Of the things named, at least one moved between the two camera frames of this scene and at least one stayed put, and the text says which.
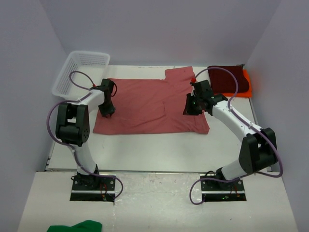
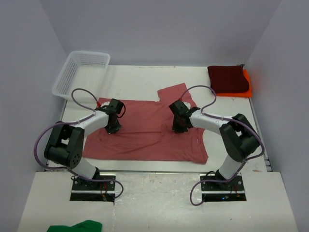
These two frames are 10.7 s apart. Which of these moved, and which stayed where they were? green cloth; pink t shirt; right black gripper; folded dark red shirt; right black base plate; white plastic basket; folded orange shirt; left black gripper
Moved: left black gripper; right black gripper; pink t shirt
Stayed: right black base plate; folded dark red shirt; white plastic basket; folded orange shirt; green cloth
